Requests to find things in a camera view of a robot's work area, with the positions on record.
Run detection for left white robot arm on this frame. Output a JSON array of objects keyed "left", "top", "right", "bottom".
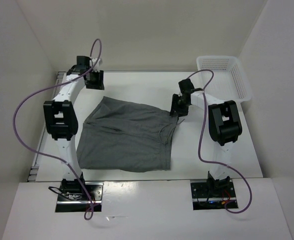
[{"left": 43, "top": 56, "right": 105, "bottom": 200}]

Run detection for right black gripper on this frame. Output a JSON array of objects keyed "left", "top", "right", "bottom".
[{"left": 170, "top": 93, "right": 190, "bottom": 117}]

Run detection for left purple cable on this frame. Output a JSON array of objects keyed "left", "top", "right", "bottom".
[{"left": 13, "top": 38, "right": 104, "bottom": 221}]

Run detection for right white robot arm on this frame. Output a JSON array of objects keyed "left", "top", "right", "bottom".
[{"left": 170, "top": 78, "right": 243, "bottom": 197}]

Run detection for grey shorts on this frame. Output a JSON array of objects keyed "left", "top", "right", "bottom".
[{"left": 76, "top": 96, "right": 179, "bottom": 173}]

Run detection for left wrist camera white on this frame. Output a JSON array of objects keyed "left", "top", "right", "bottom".
[{"left": 89, "top": 57, "right": 103, "bottom": 69}]

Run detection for white plastic basket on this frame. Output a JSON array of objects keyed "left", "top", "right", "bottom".
[{"left": 196, "top": 55, "right": 253, "bottom": 103}]

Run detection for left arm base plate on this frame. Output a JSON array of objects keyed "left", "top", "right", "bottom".
[{"left": 55, "top": 182, "right": 104, "bottom": 213}]

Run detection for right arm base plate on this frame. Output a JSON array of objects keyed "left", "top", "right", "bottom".
[{"left": 190, "top": 180, "right": 238, "bottom": 211}]

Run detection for aluminium table frame rail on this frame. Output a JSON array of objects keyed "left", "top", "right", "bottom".
[{"left": 27, "top": 71, "right": 66, "bottom": 183}]

